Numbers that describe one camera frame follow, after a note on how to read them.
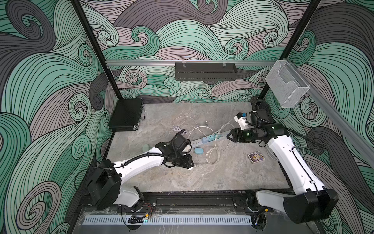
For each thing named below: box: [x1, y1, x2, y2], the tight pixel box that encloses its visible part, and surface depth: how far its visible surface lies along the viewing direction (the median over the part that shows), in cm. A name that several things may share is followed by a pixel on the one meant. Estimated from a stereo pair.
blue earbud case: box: [194, 147, 205, 155], surface depth 94 cm
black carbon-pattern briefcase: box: [108, 97, 144, 132], surface depth 109 cm
